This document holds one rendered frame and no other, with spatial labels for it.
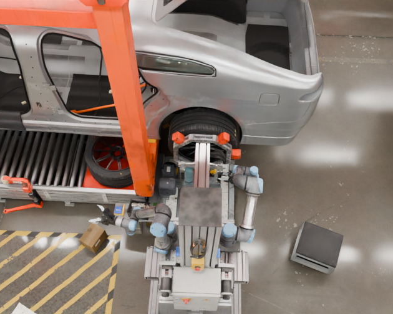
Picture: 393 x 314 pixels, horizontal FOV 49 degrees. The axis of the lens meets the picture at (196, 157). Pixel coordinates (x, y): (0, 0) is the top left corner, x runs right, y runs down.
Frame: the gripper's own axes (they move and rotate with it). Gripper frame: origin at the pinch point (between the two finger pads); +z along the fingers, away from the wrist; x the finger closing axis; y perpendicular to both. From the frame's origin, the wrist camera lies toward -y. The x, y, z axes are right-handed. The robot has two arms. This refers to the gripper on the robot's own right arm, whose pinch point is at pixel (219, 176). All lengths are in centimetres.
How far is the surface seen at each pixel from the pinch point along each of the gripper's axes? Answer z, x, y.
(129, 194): 88, 2, -44
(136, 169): 72, 10, 24
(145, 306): 64, 102, -83
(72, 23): 93, 7, 182
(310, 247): -92, 44, -49
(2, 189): 218, 2, -49
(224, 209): -10, -2, -75
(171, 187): 46, -7, -43
